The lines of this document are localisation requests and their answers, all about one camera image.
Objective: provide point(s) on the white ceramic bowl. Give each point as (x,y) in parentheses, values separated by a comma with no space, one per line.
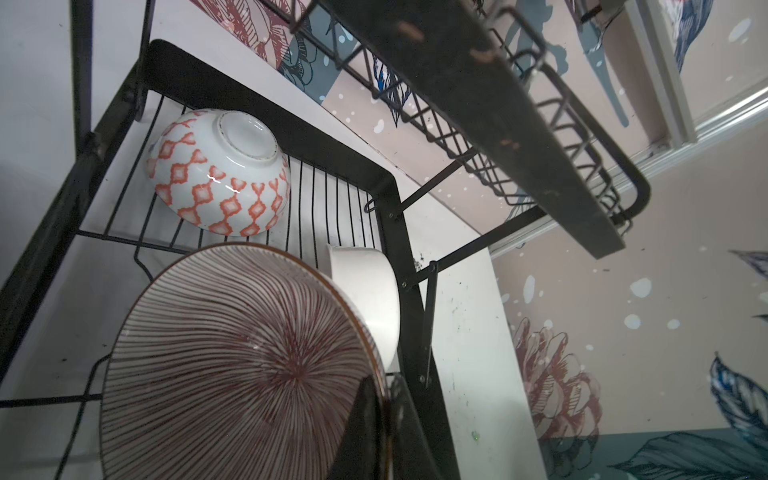
(367,278)

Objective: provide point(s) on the pink ribbed bowl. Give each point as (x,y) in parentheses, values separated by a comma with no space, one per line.
(238,361)

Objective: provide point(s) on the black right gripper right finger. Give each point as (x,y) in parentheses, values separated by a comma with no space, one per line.
(411,455)

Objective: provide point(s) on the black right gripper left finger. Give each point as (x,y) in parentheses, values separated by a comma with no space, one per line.
(359,455)

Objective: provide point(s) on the white red patterned bowl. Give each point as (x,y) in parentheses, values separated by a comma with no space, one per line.
(222,171)

